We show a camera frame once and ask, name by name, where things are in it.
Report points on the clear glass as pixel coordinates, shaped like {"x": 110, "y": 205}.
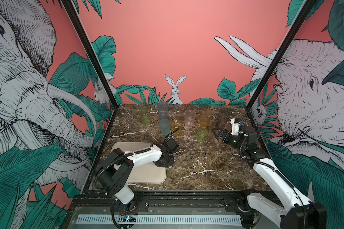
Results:
{"x": 189, "y": 118}

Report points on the black front rail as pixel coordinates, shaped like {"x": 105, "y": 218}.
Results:
{"x": 148, "y": 199}

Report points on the frosted teal glass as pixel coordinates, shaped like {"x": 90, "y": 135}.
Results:
{"x": 164, "y": 125}

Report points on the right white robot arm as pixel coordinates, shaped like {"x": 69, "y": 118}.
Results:
{"x": 296, "y": 210}

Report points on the light green ribbed glass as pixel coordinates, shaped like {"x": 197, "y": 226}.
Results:
{"x": 145, "y": 116}

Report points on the amber tall glass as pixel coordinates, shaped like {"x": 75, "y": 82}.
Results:
{"x": 205, "y": 118}

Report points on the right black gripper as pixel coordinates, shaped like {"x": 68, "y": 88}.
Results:
{"x": 224, "y": 131}

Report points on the pink glass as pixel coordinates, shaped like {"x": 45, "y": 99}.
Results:
{"x": 224, "y": 126}

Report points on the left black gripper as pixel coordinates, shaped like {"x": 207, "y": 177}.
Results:
{"x": 170, "y": 144}

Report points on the right black frame post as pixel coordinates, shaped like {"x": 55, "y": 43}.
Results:
{"x": 297, "y": 23}

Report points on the yellow glass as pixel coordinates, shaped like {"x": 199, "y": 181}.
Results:
{"x": 176, "y": 124}

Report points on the black frame post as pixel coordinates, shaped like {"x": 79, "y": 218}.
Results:
{"x": 76, "y": 22}
{"x": 297, "y": 23}

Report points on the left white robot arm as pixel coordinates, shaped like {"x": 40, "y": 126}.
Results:
{"x": 145, "y": 163}

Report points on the beige square tray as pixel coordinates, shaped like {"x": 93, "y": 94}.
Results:
{"x": 145, "y": 174}

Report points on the dark smoked glass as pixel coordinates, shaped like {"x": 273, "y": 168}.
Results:
{"x": 222, "y": 118}

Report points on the white slotted cable duct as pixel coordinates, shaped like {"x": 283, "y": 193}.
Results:
{"x": 229, "y": 220}

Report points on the grey blue glass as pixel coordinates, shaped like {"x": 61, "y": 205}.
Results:
{"x": 163, "y": 110}

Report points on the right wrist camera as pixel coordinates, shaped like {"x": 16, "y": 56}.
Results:
{"x": 236, "y": 124}

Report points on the left black frame post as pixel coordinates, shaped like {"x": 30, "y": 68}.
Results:
{"x": 76, "y": 22}

